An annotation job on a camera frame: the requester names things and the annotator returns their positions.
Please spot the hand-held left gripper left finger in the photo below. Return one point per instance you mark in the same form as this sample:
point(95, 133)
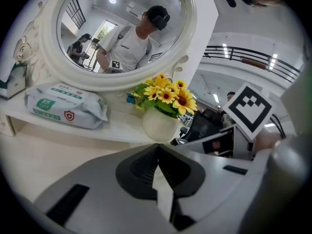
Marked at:
point(102, 199)

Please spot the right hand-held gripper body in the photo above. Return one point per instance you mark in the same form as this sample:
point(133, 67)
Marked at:
point(246, 106)

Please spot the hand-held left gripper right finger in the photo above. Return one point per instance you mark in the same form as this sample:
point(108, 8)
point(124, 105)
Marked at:
point(219, 191)

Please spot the white dressing table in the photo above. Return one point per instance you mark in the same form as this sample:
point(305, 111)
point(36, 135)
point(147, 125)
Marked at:
point(48, 150)

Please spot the person's right forearm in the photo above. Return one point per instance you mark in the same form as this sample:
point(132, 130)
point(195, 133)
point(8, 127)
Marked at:
point(267, 140)

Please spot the small white drawer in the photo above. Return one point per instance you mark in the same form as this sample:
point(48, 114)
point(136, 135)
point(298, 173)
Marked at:
point(6, 125)

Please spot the black office chair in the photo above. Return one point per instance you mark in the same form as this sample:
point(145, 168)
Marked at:
point(202, 128)

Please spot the black balcony railing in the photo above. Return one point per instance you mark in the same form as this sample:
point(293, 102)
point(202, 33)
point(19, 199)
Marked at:
point(256, 57)

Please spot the yellow sunflowers in white pot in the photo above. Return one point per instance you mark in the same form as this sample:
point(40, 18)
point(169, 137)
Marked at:
point(161, 125)

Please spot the white wet wipes packet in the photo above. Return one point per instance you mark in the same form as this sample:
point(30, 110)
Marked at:
point(63, 106)

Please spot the blue butterfly decoration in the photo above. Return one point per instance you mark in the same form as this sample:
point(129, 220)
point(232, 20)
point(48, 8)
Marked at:
point(131, 99)

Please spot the oval mirror with white frame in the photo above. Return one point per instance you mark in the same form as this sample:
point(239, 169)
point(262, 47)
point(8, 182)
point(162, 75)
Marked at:
point(48, 57)

